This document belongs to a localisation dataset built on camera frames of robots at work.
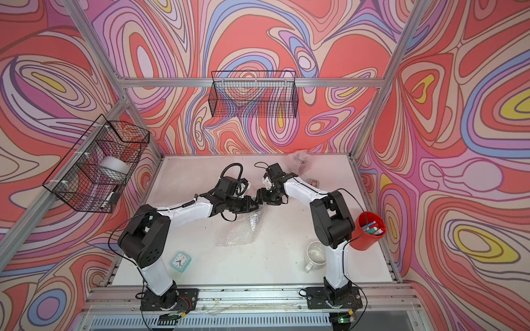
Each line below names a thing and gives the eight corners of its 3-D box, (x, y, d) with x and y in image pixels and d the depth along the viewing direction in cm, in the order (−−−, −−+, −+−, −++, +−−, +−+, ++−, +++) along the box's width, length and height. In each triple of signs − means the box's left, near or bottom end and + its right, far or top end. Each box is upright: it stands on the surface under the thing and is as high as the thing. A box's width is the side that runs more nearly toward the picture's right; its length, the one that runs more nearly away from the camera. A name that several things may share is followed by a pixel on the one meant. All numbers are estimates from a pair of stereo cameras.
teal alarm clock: (171, 266, 83) (168, 264, 81) (181, 252, 87) (178, 250, 85) (183, 273, 82) (180, 271, 79) (193, 259, 85) (191, 257, 83)
